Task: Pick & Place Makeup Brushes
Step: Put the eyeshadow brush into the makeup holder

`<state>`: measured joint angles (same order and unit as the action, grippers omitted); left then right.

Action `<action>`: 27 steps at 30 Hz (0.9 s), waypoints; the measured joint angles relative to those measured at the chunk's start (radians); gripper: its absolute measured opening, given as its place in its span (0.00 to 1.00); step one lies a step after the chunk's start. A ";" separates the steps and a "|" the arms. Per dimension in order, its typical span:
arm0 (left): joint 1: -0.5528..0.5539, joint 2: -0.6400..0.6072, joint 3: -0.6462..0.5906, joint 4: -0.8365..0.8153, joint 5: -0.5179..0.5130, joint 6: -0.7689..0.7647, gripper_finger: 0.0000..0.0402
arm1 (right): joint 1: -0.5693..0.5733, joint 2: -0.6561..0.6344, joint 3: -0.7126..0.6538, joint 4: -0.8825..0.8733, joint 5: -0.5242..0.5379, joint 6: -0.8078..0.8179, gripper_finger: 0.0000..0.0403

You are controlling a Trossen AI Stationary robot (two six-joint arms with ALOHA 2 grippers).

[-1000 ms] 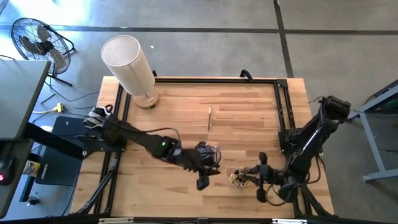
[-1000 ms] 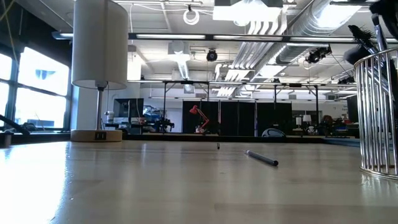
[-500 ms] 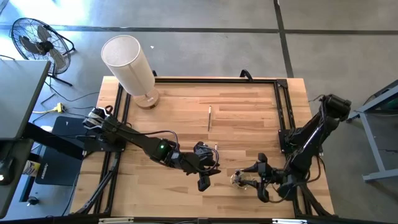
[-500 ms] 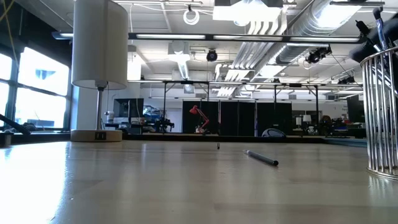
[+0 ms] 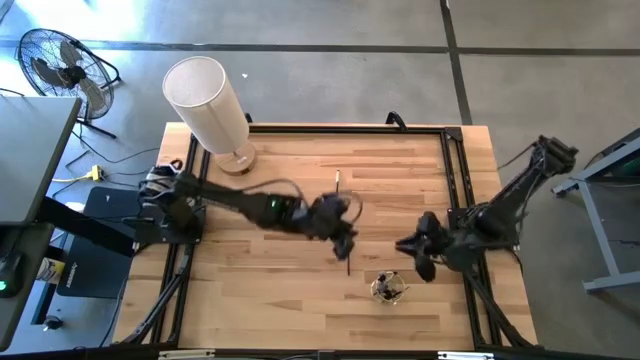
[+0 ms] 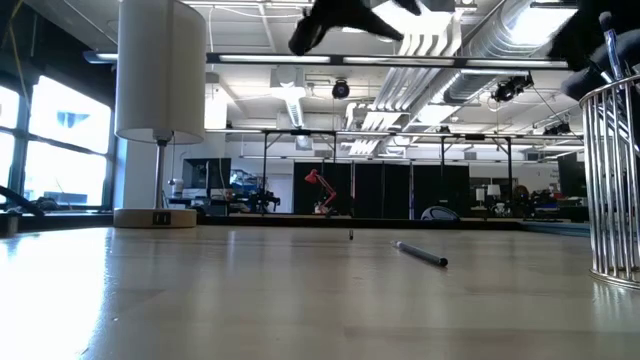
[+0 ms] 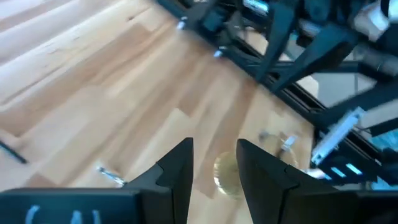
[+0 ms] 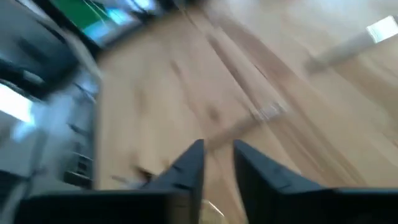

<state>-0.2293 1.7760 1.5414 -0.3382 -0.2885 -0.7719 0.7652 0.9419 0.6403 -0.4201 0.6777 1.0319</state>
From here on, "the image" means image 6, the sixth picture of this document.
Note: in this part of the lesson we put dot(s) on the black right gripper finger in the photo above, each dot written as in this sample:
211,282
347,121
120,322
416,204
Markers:
631,50
582,85

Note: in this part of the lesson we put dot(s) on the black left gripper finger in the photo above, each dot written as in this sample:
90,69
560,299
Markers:
370,22
310,35

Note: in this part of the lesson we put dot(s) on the black background robot arm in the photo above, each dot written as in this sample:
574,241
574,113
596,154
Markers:
265,200

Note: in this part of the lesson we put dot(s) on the long ceiling light bar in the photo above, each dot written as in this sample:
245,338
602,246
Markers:
275,58

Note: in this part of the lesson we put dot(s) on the black ceiling track spotlight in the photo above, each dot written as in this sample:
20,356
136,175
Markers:
510,89

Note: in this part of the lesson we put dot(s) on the dark screen panel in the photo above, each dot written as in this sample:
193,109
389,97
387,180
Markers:
570,175

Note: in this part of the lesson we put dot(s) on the small white background lamp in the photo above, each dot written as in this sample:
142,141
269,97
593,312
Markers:
494,190

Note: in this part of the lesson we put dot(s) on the white-shade wooden-base table lamp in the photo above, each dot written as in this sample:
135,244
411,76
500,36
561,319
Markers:
160,70

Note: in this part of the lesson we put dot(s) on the red desk lamp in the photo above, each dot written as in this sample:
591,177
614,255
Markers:
327,192

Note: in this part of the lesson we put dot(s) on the black partition panel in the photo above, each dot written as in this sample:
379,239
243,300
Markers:
382,190
345,190
442,185

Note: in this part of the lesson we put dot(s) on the dark computer monitor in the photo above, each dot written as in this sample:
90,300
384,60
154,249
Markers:
197,172

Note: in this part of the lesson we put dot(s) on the person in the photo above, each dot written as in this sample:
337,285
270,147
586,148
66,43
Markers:
230,195

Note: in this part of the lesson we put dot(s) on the dark oval object white rim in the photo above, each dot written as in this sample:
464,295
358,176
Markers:
440,214

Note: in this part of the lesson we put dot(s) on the black pencil center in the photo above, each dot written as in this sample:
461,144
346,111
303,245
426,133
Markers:
422,254

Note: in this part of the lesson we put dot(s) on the large bright window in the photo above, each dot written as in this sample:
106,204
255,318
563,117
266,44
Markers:
67,150

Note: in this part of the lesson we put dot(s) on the black curved bar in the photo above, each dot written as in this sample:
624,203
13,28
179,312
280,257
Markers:
22,200

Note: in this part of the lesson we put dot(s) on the black ceiling dome camera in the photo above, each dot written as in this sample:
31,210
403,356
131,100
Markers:
341,89

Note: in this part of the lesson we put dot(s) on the black metal frame rig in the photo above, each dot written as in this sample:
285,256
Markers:
300,132

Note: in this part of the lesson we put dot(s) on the grey cylindrical post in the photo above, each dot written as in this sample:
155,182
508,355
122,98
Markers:
8,225

